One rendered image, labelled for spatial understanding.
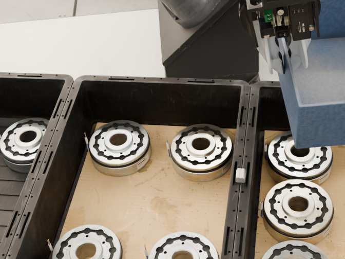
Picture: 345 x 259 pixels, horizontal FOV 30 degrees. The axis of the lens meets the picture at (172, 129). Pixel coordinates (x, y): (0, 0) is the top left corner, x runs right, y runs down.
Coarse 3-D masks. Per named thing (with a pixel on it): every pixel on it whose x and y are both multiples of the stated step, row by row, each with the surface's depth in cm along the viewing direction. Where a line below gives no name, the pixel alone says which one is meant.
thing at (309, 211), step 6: (294, 192) 97; (300, 192) 96; (288, 198) 96; (306, 198) 96; (312, 198) 96; (282, 204) 95; (288, 204) 95; (312, 204) 95; (288, 210) 94; (306, 210) 94; (312, 210) 94; (294, 216) 94; (300, 216) 94; (306, 216) 94
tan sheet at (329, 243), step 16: (336, 160) 105; (336, 176) 103; (336, 192) 100; (336, 208) 98; (336, 224) 96; (256, 240) 96; (272, 240) 95; (336, 240) 94; (256, 256) 94; (336, 256) 93
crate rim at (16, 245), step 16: (80, 80) 110; (96, 80) 109; (112, 80) 109; (128, 80) 108; (144, 80) 108; (160, 80) 108; (176, 80) 107; (192, 80) 107; (208, 80) 106; (224, 80) 106; (240, 80) 106; (240, 96) 103; (64, 112) 104; (240, 112) 101; (64, 128) 102; (240, 128) 98; (240, 144) 96; (48, 160) 98; (240, 160) 94; (32, 192) 93; (32, 208) 91; (16, 240) 88; (224, 240) 84; (16, 256) 86; (224, 256) 83
